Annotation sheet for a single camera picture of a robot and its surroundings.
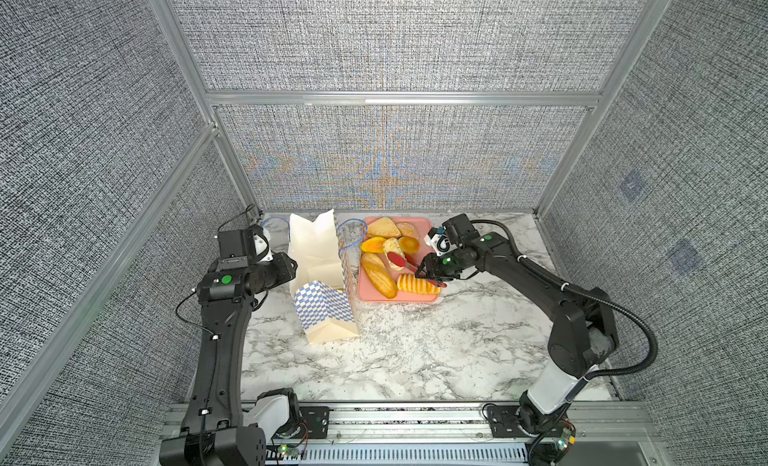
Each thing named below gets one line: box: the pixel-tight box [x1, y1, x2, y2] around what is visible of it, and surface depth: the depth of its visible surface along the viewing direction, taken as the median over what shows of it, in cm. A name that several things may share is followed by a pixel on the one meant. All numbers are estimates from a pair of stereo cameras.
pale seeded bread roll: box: [382, 237, 407, 271], surface depth 98 cm
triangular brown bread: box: [367, 216, 402, 238], surface depth 111 cm
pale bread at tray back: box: [396, 222, 419, 239], surface depth 111 cm
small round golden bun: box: [398, 236, 420, 254], surface depth 104 cm
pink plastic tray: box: [358, 217, 440, 302], surface depth 98 cm
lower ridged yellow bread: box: [397, 273, 442, 295], surface depth 97 cm
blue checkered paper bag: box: [288, 209, 368, 344], surface depth 82 cm
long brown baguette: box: [362, 252, 399, 299], surface depth 99 cm
